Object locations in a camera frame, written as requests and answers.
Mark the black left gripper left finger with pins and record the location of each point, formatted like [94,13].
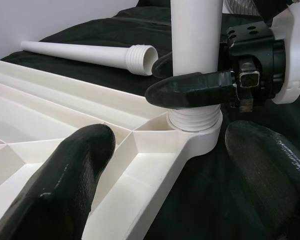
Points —
[60,190]

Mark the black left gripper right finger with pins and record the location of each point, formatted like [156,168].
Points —
[272,180]

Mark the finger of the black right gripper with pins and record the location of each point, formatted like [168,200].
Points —
[163,65]
[185,91]

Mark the white plastic table leg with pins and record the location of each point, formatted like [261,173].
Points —
[77,52]
[195,37]

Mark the white plastic children table top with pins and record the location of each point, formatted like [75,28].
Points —
[40,112]

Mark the black tablecloth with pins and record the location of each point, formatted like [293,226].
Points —
[215,187]

